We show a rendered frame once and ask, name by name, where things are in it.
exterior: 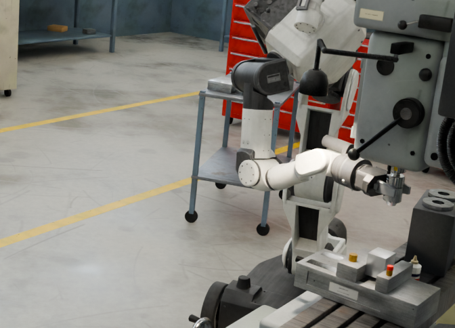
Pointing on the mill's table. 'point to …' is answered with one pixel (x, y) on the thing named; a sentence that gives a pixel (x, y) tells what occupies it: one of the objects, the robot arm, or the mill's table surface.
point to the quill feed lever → (412, 117)
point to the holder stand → (432, 232)
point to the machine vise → (370, 289)
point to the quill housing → (422, 87)
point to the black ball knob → (425, 74)
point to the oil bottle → (416, 268)
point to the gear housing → (401, 10)
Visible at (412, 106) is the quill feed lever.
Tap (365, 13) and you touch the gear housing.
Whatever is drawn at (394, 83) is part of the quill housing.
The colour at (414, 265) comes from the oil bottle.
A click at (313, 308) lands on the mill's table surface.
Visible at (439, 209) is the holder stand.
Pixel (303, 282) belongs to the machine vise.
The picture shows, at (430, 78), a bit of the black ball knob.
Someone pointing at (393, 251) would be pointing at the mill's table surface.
